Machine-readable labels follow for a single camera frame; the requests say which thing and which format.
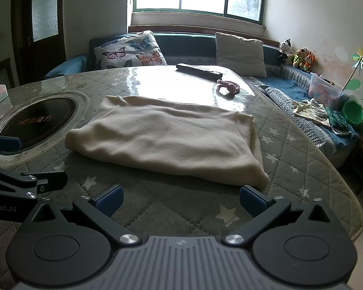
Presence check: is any black white plush toy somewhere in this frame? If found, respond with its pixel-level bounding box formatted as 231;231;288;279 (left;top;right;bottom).
278;38;294;65

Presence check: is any orange tiger plush toy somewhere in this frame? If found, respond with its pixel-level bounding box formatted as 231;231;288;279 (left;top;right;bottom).
302;51;315;73

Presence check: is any blue sectional sofa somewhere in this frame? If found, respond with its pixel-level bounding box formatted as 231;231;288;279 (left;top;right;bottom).
46;30;359;165

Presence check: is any round black induction cooktop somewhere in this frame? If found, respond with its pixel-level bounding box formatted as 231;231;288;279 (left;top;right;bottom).
0;98;76;155

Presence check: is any green plastic bucket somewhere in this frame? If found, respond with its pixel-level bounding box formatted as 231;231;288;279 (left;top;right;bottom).
342;100;363;126

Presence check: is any black remote control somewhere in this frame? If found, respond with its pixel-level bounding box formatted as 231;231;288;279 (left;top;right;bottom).
176;64;223;81

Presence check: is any colourful paper pinwheel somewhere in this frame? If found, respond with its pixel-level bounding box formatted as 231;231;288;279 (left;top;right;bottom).
343;48;363;91

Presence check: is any grey plain pillow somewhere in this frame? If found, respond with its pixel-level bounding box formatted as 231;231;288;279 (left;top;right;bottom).
215;32;267;78

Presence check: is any butterfly print pillow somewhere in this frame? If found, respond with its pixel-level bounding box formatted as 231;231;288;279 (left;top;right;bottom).
94;30;167;69

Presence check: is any pale patterned clothing on sofa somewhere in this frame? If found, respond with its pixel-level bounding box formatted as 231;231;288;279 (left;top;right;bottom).
292;98;331;127

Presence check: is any cream beige garment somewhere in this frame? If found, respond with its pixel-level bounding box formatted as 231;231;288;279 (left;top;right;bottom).
65;96;269;190

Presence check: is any dark green clothing on sofa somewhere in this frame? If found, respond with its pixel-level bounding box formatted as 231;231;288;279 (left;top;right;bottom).
325;107;359;140

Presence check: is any dark wooden cabinet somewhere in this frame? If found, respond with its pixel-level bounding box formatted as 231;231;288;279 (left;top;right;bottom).
0;58;19;89

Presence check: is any clear plastic storage box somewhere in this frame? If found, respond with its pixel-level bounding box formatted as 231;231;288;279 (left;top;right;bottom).
308;73;343;108

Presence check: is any dark wooden door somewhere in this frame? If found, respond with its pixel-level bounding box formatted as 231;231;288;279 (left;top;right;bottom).
11;0;66;85

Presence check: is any yellow green plush toy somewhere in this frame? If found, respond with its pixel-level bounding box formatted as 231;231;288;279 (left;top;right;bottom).
292;47;310;69

